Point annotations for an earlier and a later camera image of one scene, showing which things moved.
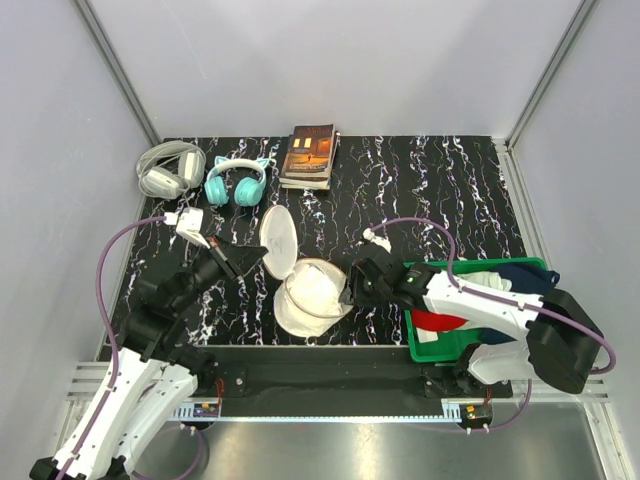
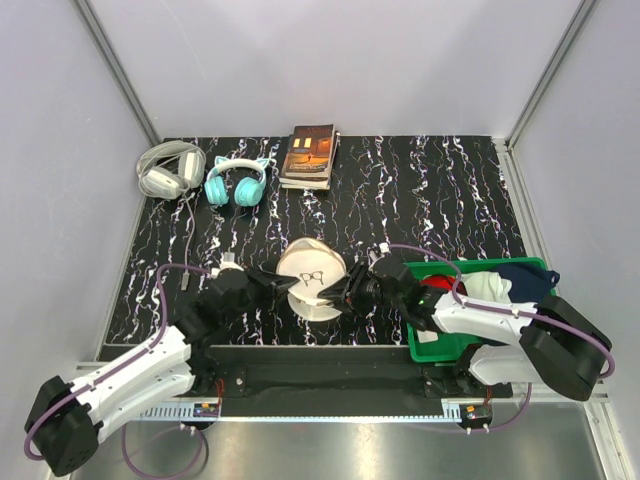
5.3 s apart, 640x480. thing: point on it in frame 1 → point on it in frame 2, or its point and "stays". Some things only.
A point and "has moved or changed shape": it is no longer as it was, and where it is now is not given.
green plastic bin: x=452 y=345 stays
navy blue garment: x=525 y=279 stays
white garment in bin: x=490 y=279 stays
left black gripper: x=240 y=259 → x=273 y=287
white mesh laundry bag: x=307 y=302 has moved or changed shape
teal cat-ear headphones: x=248 y=191 stays
